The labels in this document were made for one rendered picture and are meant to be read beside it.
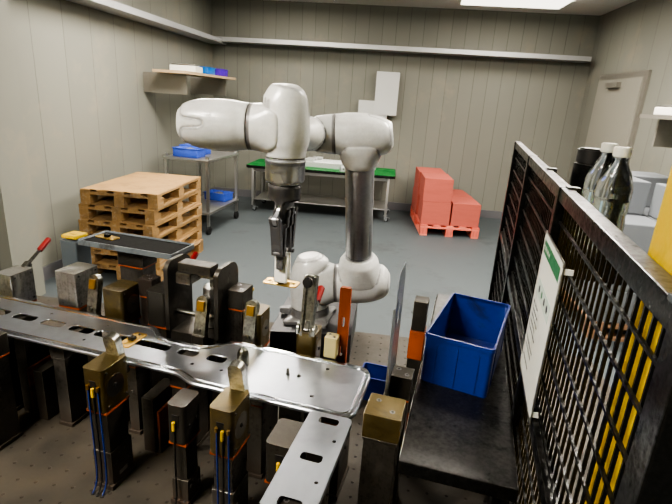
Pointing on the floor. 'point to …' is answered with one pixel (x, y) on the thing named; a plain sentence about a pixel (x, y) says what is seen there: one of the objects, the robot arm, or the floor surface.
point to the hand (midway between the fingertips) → (282, 267)
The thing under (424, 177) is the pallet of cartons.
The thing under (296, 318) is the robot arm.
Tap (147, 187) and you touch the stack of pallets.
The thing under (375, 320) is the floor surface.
